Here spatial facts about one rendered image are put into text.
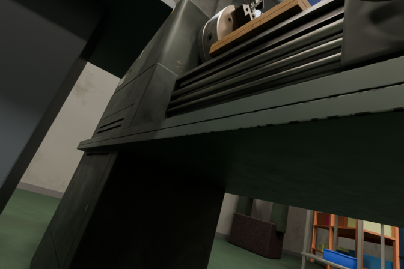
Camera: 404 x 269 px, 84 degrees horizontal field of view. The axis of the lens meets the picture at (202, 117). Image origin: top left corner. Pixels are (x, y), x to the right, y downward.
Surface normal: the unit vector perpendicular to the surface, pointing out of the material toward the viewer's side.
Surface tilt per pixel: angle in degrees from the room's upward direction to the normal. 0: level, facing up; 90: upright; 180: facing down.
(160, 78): 90
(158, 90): 90
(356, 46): 90
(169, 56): 90
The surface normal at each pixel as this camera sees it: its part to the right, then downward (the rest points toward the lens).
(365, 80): -0.75, -0.44
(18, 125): 0.53, -0.17
